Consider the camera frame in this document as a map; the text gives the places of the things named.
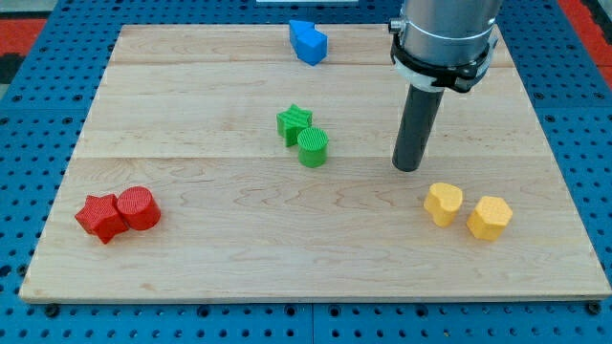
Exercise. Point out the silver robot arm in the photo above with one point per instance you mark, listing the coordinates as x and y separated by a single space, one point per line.
439 44

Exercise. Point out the green cylinder block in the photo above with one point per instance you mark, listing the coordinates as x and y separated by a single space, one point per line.
312 147

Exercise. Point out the green star block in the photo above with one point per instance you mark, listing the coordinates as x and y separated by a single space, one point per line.
291 122

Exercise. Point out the wooden board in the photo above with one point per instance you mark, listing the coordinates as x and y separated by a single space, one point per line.
189 112

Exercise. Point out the blue arrow block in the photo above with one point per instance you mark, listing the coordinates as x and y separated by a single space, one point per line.
309 44

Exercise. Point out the black cylindrical pointer rod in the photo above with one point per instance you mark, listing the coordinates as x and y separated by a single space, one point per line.
419 113

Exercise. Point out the yellow heart block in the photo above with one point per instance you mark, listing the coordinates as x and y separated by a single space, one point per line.
442 203

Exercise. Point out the red cylinder block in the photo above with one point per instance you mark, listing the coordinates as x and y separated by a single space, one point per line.
138 208

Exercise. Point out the yellow hexagon block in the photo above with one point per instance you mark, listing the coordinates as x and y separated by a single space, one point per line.
489 218

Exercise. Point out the red star block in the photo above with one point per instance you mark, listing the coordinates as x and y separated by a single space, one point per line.
100 216

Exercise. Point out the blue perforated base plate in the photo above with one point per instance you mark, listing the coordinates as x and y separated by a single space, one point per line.
48 100

